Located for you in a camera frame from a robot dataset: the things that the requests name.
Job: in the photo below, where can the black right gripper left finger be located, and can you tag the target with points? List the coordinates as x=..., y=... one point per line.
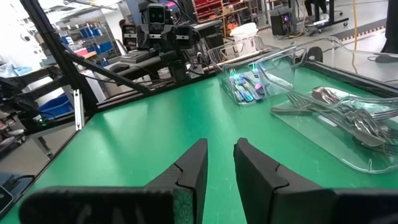
x=189, y=186

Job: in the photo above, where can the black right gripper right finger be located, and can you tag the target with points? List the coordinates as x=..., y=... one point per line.
x=261, y=186

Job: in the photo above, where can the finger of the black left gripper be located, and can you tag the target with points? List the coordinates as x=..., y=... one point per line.
x=186, y=36
x=129, y=36

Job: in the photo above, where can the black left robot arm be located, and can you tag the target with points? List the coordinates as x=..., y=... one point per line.
x=180, y=65

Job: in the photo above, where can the black keyboard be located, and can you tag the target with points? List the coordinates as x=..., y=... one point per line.
x=135, y=56

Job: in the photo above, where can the black computer mouse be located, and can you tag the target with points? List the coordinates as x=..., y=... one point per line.
x=119, y=67

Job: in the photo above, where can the black desk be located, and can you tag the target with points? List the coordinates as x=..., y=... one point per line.
x=140, y=70

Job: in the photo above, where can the blue storage bin rack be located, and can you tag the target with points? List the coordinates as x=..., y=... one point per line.
x=93, y=39

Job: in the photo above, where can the red storage shelf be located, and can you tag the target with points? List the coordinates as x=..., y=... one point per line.
x=214, y=9

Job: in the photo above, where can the clear plastic bin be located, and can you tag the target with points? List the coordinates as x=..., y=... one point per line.
x=224, y=62
x=311, y=143

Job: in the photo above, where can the white plastic bucket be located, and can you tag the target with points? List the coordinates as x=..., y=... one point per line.
x=244, y=31

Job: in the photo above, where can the green table mat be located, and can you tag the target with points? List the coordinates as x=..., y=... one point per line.
x=155, y=140

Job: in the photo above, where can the black computer tower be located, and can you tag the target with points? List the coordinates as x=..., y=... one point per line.
x=282, y=21

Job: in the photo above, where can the blue plastic tub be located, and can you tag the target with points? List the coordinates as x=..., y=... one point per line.
x=57, y=107

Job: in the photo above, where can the person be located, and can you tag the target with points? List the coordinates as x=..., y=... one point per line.
x=315, y=7

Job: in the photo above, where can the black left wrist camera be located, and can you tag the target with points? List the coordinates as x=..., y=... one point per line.
x=156, y=14

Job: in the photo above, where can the white metal bracket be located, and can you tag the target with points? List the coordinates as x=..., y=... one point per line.
x=79, y=109

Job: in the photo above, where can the black mount knob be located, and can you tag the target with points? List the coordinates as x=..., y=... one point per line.
x=314, y=54

